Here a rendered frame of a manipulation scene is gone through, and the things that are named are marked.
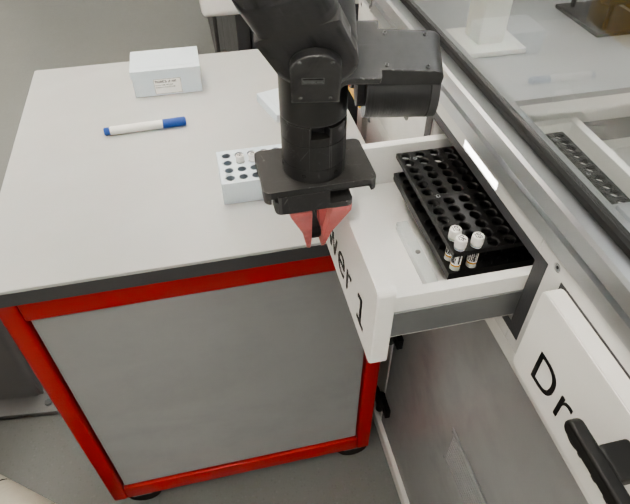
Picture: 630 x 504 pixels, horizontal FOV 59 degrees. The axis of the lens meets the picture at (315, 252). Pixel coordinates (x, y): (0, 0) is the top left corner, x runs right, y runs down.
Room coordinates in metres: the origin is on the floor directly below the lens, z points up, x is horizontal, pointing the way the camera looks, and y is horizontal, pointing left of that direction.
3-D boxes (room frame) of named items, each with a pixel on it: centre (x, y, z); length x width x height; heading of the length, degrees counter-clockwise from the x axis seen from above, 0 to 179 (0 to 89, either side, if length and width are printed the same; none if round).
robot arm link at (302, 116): (0.42, 0.00, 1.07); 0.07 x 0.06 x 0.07; 92
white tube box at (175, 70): (1.00, 0.28, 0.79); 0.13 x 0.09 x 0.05; 102
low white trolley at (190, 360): (0.82, 0.22, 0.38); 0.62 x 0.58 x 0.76; 13
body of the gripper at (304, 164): (0.42, 0.00, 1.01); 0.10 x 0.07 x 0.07; 103
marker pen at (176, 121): (0.84, 0.29, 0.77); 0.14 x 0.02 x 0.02; 105
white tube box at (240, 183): (0.69, 0.08, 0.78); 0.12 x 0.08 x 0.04; 103
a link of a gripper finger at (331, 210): (0.42, 0.01, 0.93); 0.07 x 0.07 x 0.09; 13
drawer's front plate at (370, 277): (0.46, -0.03, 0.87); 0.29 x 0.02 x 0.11; 13
